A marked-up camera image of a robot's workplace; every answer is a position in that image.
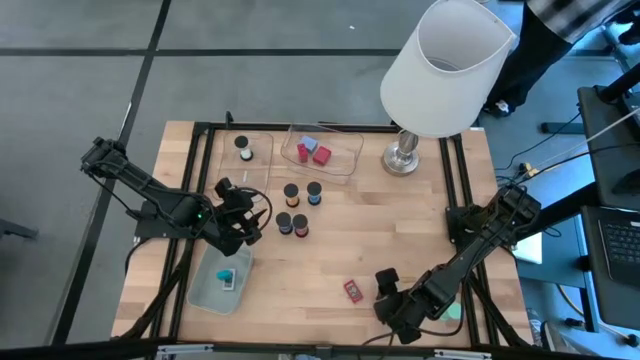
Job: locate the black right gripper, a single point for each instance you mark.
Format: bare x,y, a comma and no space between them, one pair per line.
405,310

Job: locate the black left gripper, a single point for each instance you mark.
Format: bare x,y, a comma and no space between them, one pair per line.
232,230

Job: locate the indigo blue sand timer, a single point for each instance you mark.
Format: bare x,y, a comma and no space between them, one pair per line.
283,220

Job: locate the red sand timer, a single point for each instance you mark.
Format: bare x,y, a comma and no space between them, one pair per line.
300,222

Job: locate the orange sand timer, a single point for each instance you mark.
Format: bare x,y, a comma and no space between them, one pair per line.
291,191

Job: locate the red rectangular gadget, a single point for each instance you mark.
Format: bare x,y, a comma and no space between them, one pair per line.
353,291

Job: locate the teal rectangular gadget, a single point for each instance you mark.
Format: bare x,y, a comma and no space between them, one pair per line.
225,275

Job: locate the green sand timer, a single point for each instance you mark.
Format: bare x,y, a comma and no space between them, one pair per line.
455,312

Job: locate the small white eraser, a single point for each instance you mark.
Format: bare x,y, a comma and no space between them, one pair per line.
229,286

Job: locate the small red block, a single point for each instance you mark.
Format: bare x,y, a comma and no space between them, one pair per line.
302,154

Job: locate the red plug adapter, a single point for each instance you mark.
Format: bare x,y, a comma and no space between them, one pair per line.
322,156

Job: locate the pale blue small block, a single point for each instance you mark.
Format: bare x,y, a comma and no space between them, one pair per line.
310,144

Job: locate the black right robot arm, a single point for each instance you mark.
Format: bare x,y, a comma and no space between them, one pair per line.
480,250

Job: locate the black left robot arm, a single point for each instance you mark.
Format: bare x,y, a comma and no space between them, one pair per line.
150,192

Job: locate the narrow clear plastic bin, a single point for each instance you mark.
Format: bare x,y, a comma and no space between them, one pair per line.
260,170

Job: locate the grey plastic bin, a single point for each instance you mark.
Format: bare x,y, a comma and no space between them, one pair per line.
210,295

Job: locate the white sand timer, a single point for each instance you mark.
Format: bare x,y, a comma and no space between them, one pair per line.
241,142

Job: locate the wide clear plastic bin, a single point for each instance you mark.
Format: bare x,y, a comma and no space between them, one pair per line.
345,150

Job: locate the white box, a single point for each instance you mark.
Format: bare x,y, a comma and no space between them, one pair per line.
532,250

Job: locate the yellow power plug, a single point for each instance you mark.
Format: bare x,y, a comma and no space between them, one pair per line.
531,171

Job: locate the white shade silver table lamp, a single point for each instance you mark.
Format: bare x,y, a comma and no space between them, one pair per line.
440,90

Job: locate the black laptop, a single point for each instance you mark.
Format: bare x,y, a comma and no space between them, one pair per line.
620,250

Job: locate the grey furniture foot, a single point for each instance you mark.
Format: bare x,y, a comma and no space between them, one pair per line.
15,230

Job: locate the dark desk foot bar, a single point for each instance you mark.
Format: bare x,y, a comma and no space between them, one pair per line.
560,128

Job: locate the black side desk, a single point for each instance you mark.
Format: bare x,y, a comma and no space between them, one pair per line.
605,150

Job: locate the person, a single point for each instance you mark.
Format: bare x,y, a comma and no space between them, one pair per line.
535,50

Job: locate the black aluminium table frame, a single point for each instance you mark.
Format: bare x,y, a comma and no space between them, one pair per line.
278,125

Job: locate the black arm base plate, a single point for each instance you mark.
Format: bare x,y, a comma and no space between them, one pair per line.
456,235
150,230

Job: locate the black camera gantry bar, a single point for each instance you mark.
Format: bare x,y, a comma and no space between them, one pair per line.
75,350

